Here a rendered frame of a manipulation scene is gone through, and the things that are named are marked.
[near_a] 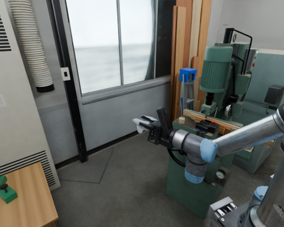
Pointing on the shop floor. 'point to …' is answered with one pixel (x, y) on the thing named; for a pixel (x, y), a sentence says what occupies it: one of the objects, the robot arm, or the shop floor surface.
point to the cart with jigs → (22, 199)
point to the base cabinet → (208, 194)
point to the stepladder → (186, 73)
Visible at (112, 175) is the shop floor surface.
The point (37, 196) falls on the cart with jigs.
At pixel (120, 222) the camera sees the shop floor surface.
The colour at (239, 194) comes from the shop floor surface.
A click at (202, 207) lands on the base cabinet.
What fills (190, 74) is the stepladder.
